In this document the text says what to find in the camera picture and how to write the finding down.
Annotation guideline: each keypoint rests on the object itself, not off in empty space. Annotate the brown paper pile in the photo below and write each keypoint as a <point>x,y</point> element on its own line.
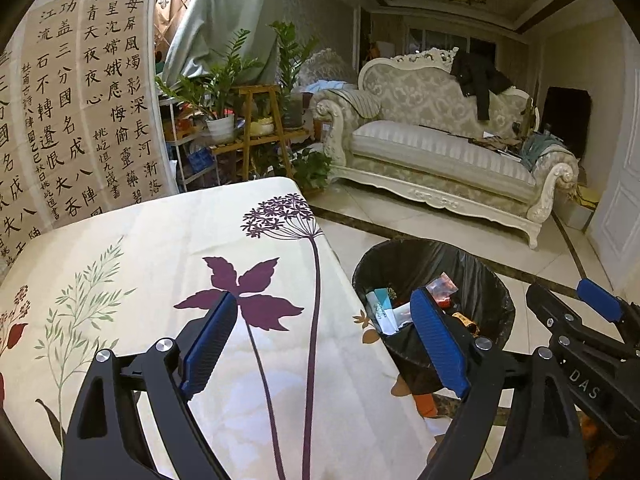
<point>500,142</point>

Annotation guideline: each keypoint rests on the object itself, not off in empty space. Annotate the cream carved sofa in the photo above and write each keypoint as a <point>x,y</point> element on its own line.
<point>440,160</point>

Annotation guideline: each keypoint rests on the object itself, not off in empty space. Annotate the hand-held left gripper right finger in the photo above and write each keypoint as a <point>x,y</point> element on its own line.
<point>440,345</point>

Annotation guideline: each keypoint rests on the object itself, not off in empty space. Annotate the yellow box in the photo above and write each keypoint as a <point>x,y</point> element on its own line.
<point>587,196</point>

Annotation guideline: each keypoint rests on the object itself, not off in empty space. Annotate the green plant in white pot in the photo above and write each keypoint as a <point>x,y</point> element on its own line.
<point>221,127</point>

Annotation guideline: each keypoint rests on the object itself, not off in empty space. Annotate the striped cloth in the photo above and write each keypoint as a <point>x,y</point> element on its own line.
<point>360,102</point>

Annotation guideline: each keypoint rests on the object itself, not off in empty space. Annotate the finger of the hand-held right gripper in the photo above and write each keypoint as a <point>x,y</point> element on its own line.
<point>600,300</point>
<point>550,307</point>

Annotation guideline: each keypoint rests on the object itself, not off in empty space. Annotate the white squeeze tube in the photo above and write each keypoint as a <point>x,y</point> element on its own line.
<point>382,310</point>

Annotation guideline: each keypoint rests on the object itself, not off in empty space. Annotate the white metal shelf rack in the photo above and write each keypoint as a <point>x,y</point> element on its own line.
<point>170,140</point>

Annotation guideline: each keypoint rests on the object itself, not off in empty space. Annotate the tall green plant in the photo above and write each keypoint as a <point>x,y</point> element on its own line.
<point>292,60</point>

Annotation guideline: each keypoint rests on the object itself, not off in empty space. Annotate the teal cloth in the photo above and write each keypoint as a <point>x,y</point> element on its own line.
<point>540,147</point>

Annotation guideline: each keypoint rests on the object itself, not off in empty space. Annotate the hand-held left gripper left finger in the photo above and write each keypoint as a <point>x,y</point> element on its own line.
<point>210,345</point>

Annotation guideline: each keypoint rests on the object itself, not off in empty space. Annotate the small leafy green plant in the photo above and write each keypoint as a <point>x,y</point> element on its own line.
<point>312,167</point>

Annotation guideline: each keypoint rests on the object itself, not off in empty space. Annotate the person's right forearm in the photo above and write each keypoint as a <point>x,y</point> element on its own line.
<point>590,425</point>

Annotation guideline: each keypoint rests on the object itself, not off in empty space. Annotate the grey-green curtain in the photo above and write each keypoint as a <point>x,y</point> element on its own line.
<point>225,20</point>

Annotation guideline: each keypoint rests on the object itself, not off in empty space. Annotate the trash bin with black bag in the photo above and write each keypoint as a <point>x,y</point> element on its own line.
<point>400,265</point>

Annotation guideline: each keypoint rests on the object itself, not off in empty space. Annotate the black jacket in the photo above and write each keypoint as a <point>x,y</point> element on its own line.
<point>475,77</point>

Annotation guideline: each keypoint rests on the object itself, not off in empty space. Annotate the floral tablecloth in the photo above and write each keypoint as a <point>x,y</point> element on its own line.
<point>150,240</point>

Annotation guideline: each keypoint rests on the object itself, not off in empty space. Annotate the yellow plant pot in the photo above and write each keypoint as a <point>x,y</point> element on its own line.
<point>262,127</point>

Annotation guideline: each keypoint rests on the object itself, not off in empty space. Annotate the wooden plant stand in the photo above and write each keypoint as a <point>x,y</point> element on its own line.
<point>245,125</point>

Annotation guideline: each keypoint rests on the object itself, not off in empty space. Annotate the cream armchair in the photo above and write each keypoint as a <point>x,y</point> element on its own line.
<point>325,67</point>

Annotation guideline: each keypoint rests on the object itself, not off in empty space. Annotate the white door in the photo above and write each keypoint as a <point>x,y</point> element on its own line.
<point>620,210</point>

